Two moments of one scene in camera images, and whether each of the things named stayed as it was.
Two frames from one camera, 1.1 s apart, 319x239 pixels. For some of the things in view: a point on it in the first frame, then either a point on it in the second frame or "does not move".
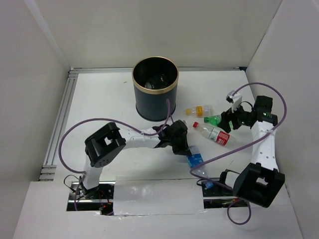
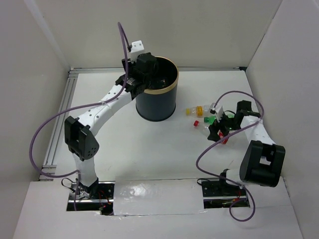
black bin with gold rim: (155, 79) does not move
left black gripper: (183, 150) to (132, 64)
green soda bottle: (215, 120) does not move
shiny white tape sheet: (135, 196) does not move
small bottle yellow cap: (200, 111) does not move
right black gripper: (225, 124) to (215, 127)
